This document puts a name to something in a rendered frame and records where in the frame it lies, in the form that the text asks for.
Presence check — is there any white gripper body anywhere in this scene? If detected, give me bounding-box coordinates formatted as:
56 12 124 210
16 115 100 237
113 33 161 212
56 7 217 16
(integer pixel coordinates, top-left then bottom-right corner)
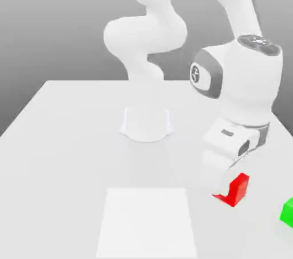
200 148 250 196

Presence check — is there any small red cube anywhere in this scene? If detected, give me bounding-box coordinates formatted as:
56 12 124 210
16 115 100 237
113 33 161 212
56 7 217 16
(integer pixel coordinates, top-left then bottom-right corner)
212 172 250 208

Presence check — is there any small green cube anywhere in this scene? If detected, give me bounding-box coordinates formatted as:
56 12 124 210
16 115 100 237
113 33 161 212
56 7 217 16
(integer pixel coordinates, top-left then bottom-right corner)
279 197 293 228

